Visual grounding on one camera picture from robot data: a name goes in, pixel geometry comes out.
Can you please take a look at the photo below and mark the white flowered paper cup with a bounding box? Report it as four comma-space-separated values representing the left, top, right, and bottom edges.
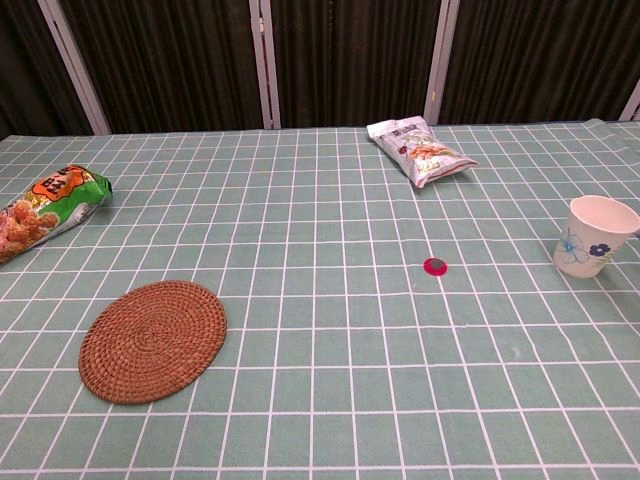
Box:
552, 195, 640, 280

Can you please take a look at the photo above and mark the green checked tablecloth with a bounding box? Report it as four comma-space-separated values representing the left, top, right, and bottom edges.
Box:
0, 118, 640, 480

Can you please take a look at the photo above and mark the white nut snack bag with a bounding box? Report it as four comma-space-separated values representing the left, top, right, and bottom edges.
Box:
366, 115, 480, 190

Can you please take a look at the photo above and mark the dark pleated curtain panel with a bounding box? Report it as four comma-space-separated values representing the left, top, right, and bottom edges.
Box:
59, 0, 266, 135
269, 0, 444, 129
0, 0, 96, 142
438, 0, 640, 125

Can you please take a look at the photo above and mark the round woven rattan coaster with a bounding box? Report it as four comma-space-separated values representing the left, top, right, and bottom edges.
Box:
78, 280, 229, 406

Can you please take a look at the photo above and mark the green fried snack bag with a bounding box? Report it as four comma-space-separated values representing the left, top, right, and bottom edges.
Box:
0, 163, 114, 266

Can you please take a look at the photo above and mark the grey screen frame post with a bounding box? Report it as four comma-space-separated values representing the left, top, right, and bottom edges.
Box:
423, 0, 460, 125
248, 0, 282, 130
619, 82, 640, 121
38, 0, 112, 136

